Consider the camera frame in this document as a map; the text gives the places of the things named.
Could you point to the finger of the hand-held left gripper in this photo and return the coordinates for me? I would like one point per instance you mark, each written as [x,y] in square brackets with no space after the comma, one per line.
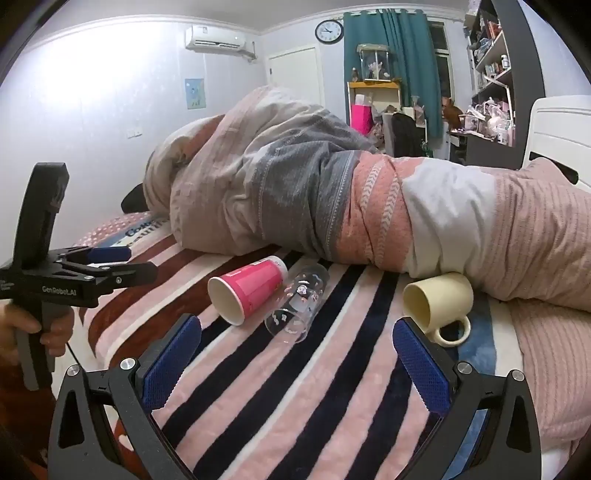
[124,277]
[108,254]

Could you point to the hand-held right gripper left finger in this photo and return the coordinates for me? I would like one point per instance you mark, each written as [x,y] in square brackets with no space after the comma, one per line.
[170,367]

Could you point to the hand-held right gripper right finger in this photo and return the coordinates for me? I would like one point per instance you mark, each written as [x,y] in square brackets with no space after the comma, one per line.
[422,369]

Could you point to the cream mug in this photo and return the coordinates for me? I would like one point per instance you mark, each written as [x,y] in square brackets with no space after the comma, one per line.
[443,295]

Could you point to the pink paper cup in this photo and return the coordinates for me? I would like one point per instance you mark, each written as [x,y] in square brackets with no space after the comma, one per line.
[258,286]

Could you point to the clear printed glass cup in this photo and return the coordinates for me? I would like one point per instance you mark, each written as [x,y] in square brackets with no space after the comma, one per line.
[300,300]

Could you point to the person's left hand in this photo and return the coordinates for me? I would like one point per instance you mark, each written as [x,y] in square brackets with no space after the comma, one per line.
[18,325]

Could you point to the dark cloth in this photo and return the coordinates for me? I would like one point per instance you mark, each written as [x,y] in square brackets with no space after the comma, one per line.
[134,198]

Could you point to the pink navy striped blanket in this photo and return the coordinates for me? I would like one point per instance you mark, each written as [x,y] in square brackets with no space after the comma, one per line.
[295,392]

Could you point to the pink grey patchwork duvet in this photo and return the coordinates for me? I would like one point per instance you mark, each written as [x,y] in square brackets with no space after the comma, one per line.
[286,184]

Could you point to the black chair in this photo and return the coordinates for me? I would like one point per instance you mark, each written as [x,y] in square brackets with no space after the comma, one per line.
[406,136]

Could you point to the white air conditioner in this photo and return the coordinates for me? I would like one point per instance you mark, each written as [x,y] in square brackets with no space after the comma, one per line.
[219,39]

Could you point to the pink gift bag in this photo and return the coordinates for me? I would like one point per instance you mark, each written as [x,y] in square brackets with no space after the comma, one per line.
[361,119]

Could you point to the brown plush toy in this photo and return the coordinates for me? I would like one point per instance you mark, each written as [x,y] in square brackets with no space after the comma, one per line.
[452,113]

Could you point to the white door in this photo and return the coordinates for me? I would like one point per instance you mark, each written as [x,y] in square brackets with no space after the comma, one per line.
[295,74]

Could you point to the yellow white desk hutch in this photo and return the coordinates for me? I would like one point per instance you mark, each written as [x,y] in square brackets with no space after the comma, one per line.
[385,94]

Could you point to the white bed headboard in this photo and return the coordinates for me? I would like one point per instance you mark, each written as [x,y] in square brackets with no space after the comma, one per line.
[561,124]

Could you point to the teal curtain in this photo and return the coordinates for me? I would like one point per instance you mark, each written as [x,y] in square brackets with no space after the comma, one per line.
[411,60]

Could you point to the window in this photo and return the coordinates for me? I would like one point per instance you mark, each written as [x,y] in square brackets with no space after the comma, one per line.
[439,60]

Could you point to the glass display case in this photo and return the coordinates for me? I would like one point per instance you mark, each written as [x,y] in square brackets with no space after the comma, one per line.
[375,62]

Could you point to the dark tall bookshelf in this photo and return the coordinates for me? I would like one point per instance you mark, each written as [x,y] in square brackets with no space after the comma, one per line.
[526,55]

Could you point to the blue wall poster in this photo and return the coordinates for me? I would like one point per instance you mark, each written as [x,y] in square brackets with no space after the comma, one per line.
[194,93]

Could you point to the round wall clock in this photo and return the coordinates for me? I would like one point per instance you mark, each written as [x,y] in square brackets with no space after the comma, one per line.
[329,31]

